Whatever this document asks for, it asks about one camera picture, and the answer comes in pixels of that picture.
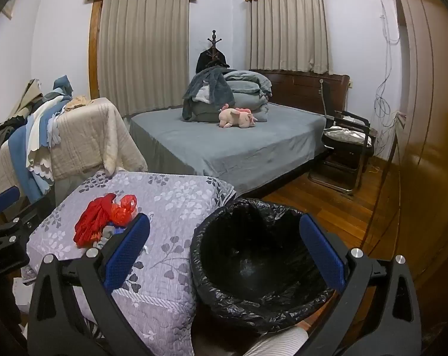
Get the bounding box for wide beige curtain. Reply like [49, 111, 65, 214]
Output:
[98, 0, 190, 117]

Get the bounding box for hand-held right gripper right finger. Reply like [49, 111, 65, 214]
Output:
[299, 213, 423, 356]

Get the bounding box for black jacket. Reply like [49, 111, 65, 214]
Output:
[195, 47, 230, 74]

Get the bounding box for white scalloped cloth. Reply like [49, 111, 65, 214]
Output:
[26, 96, 72, 186]

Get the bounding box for dark grey cloth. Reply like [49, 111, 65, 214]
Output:
[0, 119, 24, 158]

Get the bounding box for white seat cushion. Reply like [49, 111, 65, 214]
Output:
[326, 126, 373, 145]

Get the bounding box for wooden coat rack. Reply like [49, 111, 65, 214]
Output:
[205, 30, 219, 68]

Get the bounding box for peach cloth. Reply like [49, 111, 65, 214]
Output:
[64, 96, 93, 111]

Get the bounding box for pink plush toy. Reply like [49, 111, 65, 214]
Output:
[218, 104, 259, 128]

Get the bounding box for pile of grey duvets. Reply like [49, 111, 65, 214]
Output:
[187, 70, 274, 124]

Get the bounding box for person's striped trouser leg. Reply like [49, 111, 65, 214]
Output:
[246, 328, 310, 356]

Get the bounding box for white cardboard box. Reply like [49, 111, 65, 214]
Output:
[12, 274, 37, 314]

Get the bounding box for khaki cloth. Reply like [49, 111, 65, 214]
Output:
[9, 79, 43, 119]

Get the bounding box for blue-grey folded cloth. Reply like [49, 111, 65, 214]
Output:
[53, 75, 74, 95]

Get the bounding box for beige quilt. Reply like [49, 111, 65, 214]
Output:
[0, 97, 148, 203]

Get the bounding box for grey floral quilt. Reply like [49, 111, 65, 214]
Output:
[26, 171, 236, 356]

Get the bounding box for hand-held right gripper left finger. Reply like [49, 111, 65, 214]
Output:
[27, 213, 152, 356]

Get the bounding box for dark wooden headboard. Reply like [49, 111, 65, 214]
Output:
[252, 70, 351, 119]

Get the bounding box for blue cloth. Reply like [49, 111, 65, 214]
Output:
[8, 111, 54, 204]

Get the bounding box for wall cables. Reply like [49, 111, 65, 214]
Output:
[374, 0, 404, 156]

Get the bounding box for black metal chair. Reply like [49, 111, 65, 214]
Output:
[307, 109, 376, 195]

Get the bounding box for bed with grey sheet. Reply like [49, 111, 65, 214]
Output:
[129, 102, 328, 197]

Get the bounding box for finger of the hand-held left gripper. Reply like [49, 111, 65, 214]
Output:
[0, 186, 43, 227]
[0, 217, 35, 255]

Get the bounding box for framed wall picture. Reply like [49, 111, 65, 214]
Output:
[3, 0, 24, 19]

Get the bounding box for wooden window frame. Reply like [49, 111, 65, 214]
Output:
[88, 0, 103, 100]

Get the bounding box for wooden wardrobe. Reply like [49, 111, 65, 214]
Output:
[365, 0, 448, 305]

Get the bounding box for red plastic bag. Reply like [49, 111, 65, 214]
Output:
[111, 194, 138, 227]

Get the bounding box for trash bin with black bag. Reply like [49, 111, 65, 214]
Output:
[190, 198, 345, 332]

